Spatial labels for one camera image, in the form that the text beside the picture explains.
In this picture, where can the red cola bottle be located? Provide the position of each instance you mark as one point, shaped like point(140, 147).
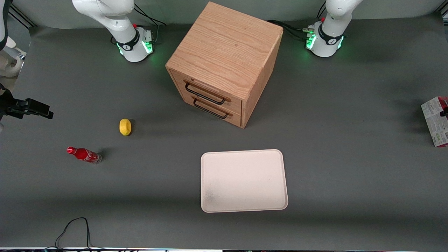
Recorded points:
point(84, 154)

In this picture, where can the white rectangular plastic tray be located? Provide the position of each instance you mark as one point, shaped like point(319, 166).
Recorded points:
point(245, 180)

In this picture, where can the black metal frame rail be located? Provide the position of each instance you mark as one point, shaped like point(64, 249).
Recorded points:
point(21, 15)
point(444, 14)

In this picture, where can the red cookie box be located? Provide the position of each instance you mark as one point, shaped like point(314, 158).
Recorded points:
point(434, 124)

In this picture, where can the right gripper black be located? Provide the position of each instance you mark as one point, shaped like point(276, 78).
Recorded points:
point(7, 105)

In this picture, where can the yellow lemon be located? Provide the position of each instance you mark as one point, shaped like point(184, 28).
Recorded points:
point(125, 126)

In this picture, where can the oak wooden drawer cabinet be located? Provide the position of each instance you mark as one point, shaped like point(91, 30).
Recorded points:
point(224, 45)

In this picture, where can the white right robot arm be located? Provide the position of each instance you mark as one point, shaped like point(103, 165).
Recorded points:
point(129, 35)

